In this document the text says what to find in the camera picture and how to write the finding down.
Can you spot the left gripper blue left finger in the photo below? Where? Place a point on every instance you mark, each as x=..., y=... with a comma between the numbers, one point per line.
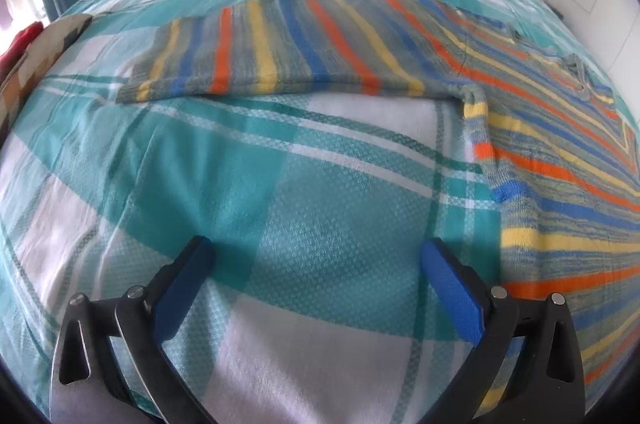
x=87, y=385

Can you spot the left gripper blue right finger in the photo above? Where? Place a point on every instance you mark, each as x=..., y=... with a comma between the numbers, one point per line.
x=547, y=383

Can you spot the striped knit sweater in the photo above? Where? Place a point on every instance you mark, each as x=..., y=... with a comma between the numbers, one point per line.
x=561, y=164

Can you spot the teal plaid bedspread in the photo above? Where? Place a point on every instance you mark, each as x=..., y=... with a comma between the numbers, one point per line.
x=317, y=205

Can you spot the patterned folded cloth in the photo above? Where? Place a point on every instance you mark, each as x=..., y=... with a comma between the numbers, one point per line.
x=38, y=58

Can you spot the red folded garment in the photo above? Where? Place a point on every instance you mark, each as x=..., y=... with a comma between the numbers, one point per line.
x=18, y=47

